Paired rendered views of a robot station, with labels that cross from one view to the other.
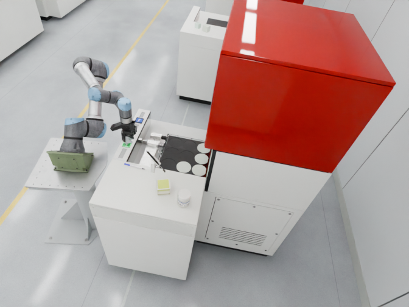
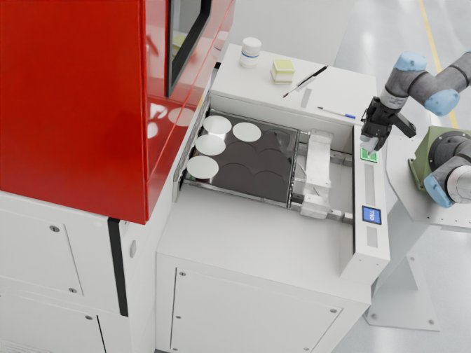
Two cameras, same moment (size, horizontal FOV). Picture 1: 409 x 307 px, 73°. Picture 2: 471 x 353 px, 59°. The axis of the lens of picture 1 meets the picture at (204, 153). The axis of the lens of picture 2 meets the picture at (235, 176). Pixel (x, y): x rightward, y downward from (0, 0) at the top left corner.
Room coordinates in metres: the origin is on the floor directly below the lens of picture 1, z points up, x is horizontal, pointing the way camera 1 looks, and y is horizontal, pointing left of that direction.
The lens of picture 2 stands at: (2.35, 0.13, 1.86)
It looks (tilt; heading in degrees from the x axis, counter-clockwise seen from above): 47 degrees down; 181
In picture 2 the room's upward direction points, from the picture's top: 12 degrees clockwise
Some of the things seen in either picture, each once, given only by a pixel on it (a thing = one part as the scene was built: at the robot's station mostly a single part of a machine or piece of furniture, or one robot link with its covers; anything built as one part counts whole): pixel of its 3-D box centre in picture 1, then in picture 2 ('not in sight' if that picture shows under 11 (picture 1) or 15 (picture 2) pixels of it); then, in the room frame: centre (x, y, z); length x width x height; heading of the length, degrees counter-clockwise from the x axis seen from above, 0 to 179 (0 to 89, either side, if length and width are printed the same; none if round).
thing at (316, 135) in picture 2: not in sight; (321, 136); (1.15, 0.39, 0.89); 0.08 x 0.03 x 0.03; 89
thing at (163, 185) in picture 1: (163, 187); (282, 71); (0.95, 0.21, 1.00); 0.07 x 0.07 x 0.07; 18
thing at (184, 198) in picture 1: (184, 198); (250, 52); (0.89, 0.07, 1.01); 0.07 x 0.07 x 0.10
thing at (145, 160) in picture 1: (150, 153); (316, 174); (1.32, 0.39, 0.87); 0.36 x 0.08 x 0.03; 179
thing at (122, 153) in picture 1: (133, 139); (362, 197); (1.41, 0.53, 0.89); 0.55 x 0.09 x 0.14; 179
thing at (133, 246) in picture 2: (216, 130); (175, 152); (1.52, -0.06, 1.02); 0.82 x 0.03 x 0.40; 179
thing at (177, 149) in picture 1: (187, 156); (241, 152); (1.33, 0.12, 0.90); 0.34 x 0.34 x 0.01; 89
